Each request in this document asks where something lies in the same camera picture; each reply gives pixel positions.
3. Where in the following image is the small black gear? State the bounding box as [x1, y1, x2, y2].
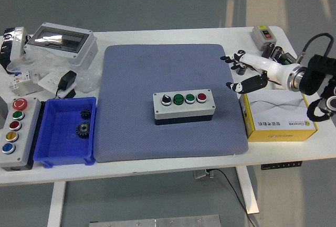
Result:
[79, 108, 92, 120]

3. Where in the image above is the blue plastic bin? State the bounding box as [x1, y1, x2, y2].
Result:
[33, 96, 97, 169]

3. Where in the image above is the grey five-button control box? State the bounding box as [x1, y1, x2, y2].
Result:
[0, 96, 42, 172]

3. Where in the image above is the grey four-button control box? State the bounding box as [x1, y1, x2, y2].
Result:
[152, 89, 216, 126]

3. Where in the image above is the grey metal sheet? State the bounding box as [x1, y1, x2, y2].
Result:
[18, 81, 44, 96]

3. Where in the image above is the blue-grey padded mat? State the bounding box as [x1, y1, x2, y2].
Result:
[93, 44, 249, 163]

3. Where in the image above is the white table leg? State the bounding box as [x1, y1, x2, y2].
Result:
[47, 181, 66, 227]
[235, 166, 260, 215]

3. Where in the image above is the black power adapter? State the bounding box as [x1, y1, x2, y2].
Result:
[57, 70, 78, 91]

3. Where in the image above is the grey bracket under table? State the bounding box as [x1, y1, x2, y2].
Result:
[193, 169, 215, 179]

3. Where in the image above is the yellow white cardboard box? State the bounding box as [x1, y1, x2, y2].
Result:
[239, 90, 318, 143]

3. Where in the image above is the grey two-button switch box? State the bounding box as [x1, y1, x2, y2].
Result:
[250, 25, 276, 51]

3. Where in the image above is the white circuit breaker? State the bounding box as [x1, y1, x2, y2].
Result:
[7, 70, 34, 91]

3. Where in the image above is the white wall socket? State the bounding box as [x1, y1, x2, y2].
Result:
[37, 72, 77, 99]

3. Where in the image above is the plastic-wrapped white black device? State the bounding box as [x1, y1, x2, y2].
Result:
[0, 27, 29, 75]

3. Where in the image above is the large black gear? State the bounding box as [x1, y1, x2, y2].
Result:
[75, 121, 91, 140]

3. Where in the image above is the silver metal plate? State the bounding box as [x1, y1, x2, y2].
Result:
[88, 214, 221, 227]

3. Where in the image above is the grey enclosure with clear lid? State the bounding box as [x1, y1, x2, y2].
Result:
[23, 22, 99, 68]

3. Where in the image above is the black table control panel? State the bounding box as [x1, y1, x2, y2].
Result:
[260, 161, 302, 170]

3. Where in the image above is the clear plastic bag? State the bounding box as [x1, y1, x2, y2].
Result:
[6, 46, 102, 94]

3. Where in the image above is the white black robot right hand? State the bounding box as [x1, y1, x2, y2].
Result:
[219, 49, 292, 94]

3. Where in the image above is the black cable under table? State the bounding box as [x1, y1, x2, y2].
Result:
[209, 168, 259, 227]

